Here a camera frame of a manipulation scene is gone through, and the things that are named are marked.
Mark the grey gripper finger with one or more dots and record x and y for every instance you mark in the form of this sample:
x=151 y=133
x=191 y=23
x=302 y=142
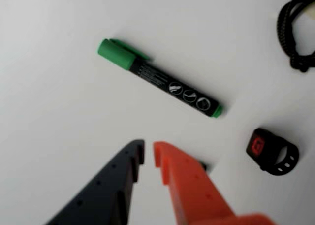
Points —
x=103 y=190

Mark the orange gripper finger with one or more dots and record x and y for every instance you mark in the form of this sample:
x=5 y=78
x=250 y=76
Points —
x=197 y=193

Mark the green marker with black barrel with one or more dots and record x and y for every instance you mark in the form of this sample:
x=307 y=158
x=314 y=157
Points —
x=157 y=78

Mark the black AAA battery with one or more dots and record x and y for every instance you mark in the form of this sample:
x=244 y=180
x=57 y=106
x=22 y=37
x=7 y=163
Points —
x=204 y=166

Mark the short strip of masking tape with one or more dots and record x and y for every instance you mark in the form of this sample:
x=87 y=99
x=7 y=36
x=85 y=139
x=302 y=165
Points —
x=308 y=13

